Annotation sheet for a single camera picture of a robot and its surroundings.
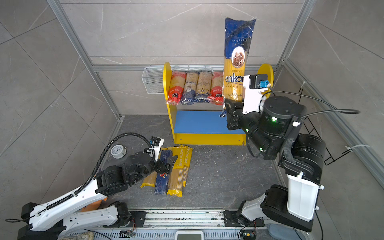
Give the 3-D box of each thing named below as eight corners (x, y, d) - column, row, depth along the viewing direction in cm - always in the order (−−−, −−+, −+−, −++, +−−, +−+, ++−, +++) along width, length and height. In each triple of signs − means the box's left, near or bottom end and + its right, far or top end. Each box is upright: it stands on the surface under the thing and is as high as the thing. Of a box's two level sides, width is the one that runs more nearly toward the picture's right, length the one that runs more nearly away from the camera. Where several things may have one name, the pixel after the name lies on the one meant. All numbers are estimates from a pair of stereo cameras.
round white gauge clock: (111, 158, 98) (107, 155, 94) (115, 148, 103) (112, 144, 99) (124, 158, 98) (121, 155, 94) (127, 148, 103) (125, 144, 99)
